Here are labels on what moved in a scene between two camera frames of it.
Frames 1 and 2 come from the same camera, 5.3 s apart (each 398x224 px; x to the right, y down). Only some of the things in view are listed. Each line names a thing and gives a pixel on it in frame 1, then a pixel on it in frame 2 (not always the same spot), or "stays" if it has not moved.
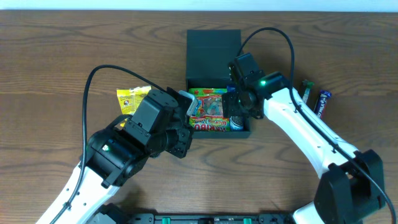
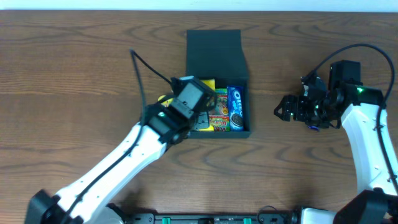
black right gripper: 235,109 -> 296,109
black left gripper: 181,143 -> 201,121
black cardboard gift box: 208,53 stays
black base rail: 210,218 stays
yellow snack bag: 130,99 -> 209,83
